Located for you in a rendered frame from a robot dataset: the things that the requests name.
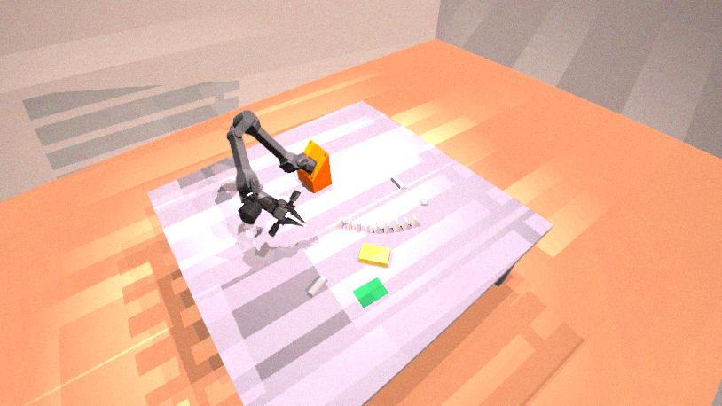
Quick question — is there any yellow block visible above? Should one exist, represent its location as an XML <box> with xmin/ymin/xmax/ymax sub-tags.
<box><xmin>358</xmin><ymin>243</ymin><xmax>390</xmax><ymax>268</ymax></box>

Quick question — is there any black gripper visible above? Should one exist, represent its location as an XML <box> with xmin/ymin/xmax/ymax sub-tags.
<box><xmin>264</xmin><ymin>190</ymin><xmax>306</xmax><ymax>237</ymax></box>

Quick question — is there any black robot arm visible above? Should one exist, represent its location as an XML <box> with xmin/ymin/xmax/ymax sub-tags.
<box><xmin>226</xmin><ymin>109</ymin><xmax>317</xmax><ymax>224</ymax></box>

